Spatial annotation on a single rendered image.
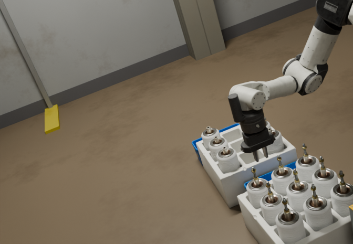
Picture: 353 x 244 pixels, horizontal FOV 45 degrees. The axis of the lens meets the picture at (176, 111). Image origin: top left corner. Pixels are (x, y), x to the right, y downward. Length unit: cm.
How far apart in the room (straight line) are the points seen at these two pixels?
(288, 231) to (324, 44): 66
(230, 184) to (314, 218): 52
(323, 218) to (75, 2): 286
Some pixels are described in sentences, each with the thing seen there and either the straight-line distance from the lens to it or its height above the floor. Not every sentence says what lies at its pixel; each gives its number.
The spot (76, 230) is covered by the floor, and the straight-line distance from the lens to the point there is 239.
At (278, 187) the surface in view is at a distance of 184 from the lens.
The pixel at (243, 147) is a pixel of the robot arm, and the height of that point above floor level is 53.
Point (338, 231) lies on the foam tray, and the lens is 169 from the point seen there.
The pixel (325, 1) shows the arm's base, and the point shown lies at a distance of 150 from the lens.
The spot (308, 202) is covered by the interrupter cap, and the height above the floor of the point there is 25.
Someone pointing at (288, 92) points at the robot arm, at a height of 65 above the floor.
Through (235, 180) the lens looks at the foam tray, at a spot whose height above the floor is 14.
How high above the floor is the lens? 136
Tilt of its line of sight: 26 degrees down
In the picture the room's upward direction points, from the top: 19 degrees counter-clockwise
